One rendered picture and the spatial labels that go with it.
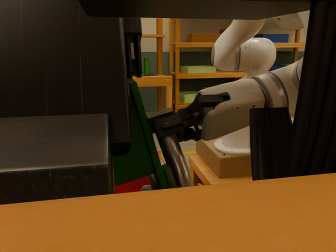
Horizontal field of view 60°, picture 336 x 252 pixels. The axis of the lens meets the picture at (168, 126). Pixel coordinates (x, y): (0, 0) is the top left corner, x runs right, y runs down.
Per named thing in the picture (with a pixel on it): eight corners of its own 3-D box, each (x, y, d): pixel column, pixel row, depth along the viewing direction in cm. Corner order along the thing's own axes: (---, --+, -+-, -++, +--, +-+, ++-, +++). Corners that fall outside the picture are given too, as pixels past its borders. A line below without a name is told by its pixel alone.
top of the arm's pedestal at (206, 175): (188, 163, 134) (188, 155, 133) (252, 158, 140) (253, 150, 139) (212, 197, 104) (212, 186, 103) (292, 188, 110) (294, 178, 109)
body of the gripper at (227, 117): (245, 99, 55) (189, 117, 53) (258, 63, 46) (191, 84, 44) (264, 132, 51) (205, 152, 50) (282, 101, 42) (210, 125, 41)
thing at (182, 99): (305, 109, 648) (319, 1, 590) (176, 117, 574) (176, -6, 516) (290, 105, 698) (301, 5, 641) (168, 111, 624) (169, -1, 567)
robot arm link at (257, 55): (222, 99, 120) (223, 38, 114) (267, 98, 119) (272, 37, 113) (225, 104, 108) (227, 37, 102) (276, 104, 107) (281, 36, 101)
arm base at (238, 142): (205, 142, 124) (206, 99, 120) (244, 137, 130) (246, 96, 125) (228, 157, 107) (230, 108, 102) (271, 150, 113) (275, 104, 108)
